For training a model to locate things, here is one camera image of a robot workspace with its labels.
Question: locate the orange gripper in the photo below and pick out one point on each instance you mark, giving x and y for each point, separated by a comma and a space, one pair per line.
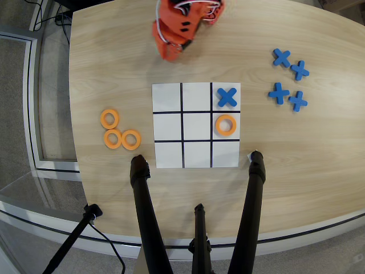
169, 52

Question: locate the blue foam cross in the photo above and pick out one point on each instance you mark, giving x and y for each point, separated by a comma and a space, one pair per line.
299, 70
279, 93
297, 101
227, 97
282, 58

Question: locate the white grid paper board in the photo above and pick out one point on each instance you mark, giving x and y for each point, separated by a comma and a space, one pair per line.
196, 125

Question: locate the small white tape tag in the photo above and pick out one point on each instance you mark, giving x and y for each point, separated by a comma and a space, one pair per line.
248, 156

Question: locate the slim black stand leg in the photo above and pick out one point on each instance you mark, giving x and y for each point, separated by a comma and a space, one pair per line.
71, 239

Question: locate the grey metal glass frame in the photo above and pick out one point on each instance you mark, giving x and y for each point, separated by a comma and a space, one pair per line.
31, 114

